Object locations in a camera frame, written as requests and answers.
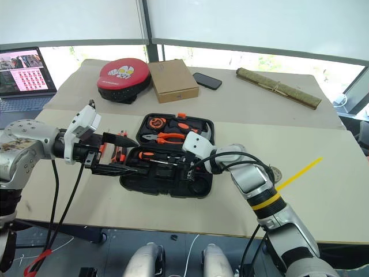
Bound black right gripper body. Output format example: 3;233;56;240
182;151;204;174

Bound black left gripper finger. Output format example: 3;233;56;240
113;135;140;148
107;163;143;177

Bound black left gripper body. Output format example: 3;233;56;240
72;133;116;176

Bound orange black hand tool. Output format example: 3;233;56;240
110;130;129;163

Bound orange handled screwdriver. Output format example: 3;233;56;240
138;151;179;167

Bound black plastic tool case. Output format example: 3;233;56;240
119;113;216;200

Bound orange black utility knife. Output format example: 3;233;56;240
168;119;192;133

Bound orange black tape measure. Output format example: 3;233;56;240
148;116;167;131

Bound red black boxing pad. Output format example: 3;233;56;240
96;57;153;105

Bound dark table leg base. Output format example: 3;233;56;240
73;226;108;245

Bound brown cardboard box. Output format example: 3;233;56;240
148;59;200;104

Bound black smartphone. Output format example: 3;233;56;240
192;72;223;91

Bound round metal disc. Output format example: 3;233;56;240
270;166;283;183

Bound silver rounded robot leg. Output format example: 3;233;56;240
123;242;166;277
201;243;235;277

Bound open laptop computer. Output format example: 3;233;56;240
0;47;58;122

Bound yellow tape strip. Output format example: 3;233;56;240
275;157;324;192

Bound rolled bamboo mat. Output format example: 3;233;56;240
235;67;322;111

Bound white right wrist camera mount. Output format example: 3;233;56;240
180;131;217;160

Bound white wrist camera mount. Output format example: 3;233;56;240
180;131;217;160
63;104;102;165

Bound orange handled pliers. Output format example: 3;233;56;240
141;132;187;145

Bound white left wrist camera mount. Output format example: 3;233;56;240
63;104;102;165

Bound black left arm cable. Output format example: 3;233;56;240
43;158;61;262
47;161;87;254

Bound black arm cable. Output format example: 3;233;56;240
47;161;87;254
43;158;61;262
194;152;275;181

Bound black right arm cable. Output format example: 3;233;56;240
194;152;275;181

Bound thin white floor cable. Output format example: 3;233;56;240
184;233;201;277

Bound red cable tie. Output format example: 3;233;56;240
24;249;53;275

